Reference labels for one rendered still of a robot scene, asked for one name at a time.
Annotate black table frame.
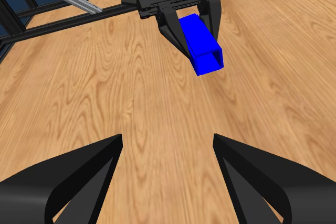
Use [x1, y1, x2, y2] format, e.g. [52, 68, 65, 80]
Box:
[0, 0, 336, 63]

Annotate blue hollow socket block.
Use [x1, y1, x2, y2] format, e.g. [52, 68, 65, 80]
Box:
[178, 13, 224, 77]

